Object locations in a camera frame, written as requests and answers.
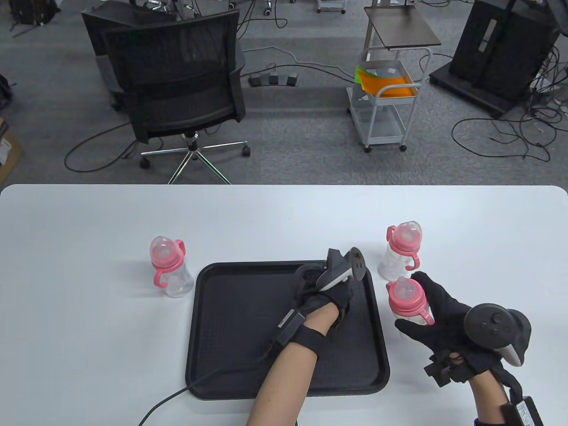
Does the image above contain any person's right hand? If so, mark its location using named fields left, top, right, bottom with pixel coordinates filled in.
left=394, top=272, right=506, bottom=387

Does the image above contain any person's left hand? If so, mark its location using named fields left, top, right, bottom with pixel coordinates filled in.
left=293, top=264, right=355, bottom=331

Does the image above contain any clear baby bottle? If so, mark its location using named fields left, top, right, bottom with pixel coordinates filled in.
left=385, top=276, right=435, bottom=338
left=150, top=236, right=194, bottom=299
left=378, top=221, right=423, bottom=281

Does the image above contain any person's right forearm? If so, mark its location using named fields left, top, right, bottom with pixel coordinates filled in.
left=469, top=371, right=509, bottom=420

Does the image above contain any person's left forearm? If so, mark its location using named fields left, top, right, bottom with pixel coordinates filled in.
left=244, top=305, right=340, bottom=426

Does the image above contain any black grey hand controller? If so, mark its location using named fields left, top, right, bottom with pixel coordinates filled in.
left=316, top=247, right=367, bottom=292
left=464, top=303, right=532, bottom=367

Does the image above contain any black wrist brace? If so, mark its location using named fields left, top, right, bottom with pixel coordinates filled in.
left=273, top=309, right=328, bottom=361

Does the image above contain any black plastic tray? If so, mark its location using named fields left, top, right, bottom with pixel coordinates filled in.
left=185, top=261, right=390, bottom=400

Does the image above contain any black wrist box white label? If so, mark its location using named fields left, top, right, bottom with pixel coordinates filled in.
left=506, top=396, right=545, bottom=426

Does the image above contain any white rolling cart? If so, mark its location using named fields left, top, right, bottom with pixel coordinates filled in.
left=346, top=47, right=433, bottom=154

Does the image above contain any orange folder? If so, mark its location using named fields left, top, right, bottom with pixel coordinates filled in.
left=359, top=71, right=418, bottom=99

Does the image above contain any black base platform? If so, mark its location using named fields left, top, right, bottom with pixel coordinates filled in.
left=428, top=61, right=540, bottom=119

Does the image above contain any black mesh office chair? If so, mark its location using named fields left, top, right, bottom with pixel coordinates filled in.
left=101, top=10, right=251, bottom=185

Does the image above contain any brown top side table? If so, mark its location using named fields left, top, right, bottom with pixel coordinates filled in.
left=363, top=4, right=442, bottom=63

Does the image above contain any black cabinet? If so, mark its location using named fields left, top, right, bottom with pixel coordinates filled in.
left=449, top=0, right=560, bottom=102

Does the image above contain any cardboard box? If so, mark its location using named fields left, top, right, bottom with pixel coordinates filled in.
left=0, top=116, right=24, bottom=178

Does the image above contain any dark bag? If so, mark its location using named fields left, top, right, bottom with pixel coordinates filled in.
left=0, top=73, right=14, bottom=111

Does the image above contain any black bag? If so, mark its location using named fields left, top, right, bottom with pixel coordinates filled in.
left=8, top=0, right=61, bottom=28

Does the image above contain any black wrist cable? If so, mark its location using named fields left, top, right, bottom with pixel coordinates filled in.
left=138, top=339, right=284, bottom=426

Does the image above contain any black floor cable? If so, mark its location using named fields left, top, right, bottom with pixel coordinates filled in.
left=64, top=121, right=142, bottom=174
left=452, top=116, right=553, bottom=162

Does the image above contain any grey floor cable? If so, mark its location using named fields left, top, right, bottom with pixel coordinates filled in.
left=242, top=47, right=355, bottom=85

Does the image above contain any bundle of black cables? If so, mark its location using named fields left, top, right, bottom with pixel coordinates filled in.
left=524, top=44, right=568, bottom=147

